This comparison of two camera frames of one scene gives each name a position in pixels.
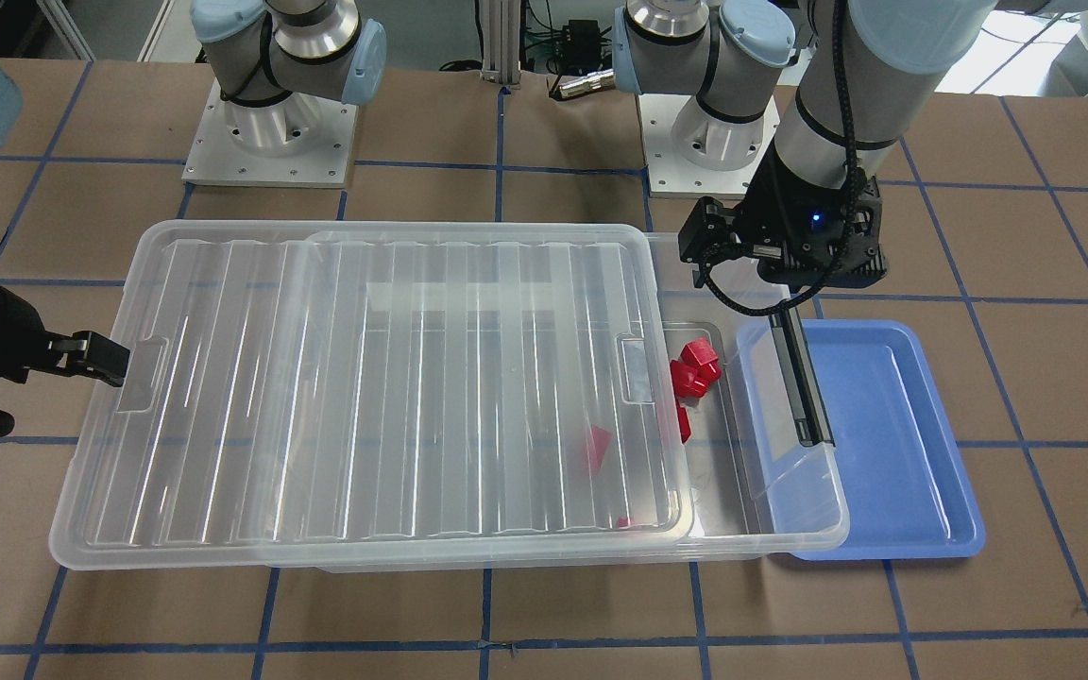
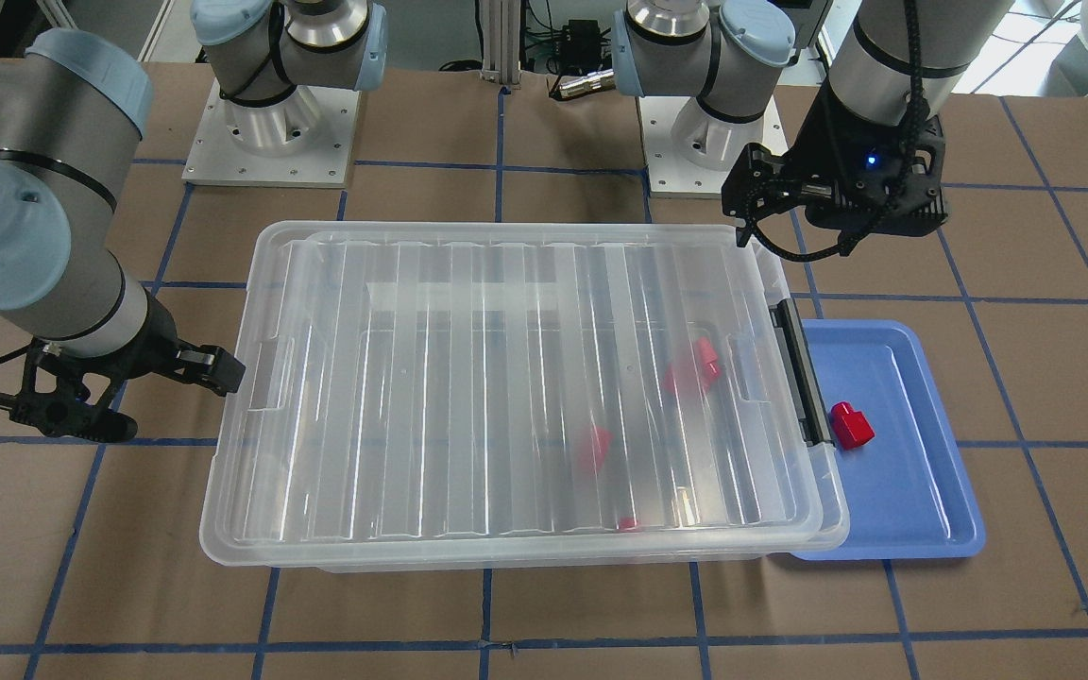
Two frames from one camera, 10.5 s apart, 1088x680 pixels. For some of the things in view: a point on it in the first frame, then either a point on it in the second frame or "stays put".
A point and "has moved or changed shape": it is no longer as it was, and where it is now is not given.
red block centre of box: x=598 y=442 stays put
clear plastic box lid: x=325 y=392 has moved or changed shape
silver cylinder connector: x=590 y=82 stays put
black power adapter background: x=581 y=46 stays put
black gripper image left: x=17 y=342 -> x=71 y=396
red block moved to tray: x=683 y=421 -> x=851 y=427
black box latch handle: x=810 y=419 stays put
